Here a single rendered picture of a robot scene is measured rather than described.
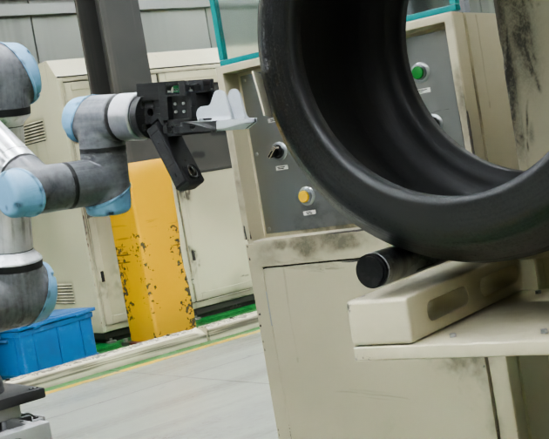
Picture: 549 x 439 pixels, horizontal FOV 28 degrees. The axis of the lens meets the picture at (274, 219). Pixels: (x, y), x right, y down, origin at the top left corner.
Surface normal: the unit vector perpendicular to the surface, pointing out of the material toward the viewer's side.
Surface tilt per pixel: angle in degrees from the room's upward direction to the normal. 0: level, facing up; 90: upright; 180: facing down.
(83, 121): 92
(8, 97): 102
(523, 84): 90
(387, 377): 90
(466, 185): 81
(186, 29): 90
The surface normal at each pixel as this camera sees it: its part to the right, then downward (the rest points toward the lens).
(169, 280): 0.65, -0.09
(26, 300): 0.66, 0.12
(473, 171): -0.51, -0.03
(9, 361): -0.61, 0.15
